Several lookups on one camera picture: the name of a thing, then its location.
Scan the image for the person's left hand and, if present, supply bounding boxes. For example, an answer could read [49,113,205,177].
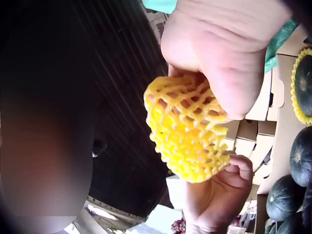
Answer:
[182,154,254,234]

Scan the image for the person's right hand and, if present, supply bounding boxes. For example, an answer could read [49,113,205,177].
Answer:
[160,0,293,120]

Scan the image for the person's left thumb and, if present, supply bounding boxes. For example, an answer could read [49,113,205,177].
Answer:
[228,154,254,181]

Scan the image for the person's right fingers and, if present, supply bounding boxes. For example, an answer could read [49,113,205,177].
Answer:
[168,64,195,79]

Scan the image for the person's right thumb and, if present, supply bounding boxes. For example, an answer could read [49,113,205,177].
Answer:
[199,46,266,120]

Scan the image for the yellow foam fruit net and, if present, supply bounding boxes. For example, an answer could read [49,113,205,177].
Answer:
[143,73,231,184]

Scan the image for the stack of cardboard cartons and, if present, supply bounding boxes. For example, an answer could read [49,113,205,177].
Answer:
[225,24,312,216]

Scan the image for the dark green watermelon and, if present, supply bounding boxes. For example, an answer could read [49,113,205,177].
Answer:
[293,55,312,118]
[289,126,312,187]
[266,174,307,222]
[264,212,303,234]
[302,182,312,234]

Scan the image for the green mesh cloth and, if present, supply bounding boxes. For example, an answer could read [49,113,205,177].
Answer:
[264,18,300,73]

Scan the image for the yellow foam net sleeve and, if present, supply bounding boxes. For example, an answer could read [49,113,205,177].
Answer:
[291,46,312,127]

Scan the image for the white foam box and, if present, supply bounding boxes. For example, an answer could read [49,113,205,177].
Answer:
[166,175,188,210]

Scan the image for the red mesh bag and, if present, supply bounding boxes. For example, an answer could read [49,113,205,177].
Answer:
[170,218,186,234]

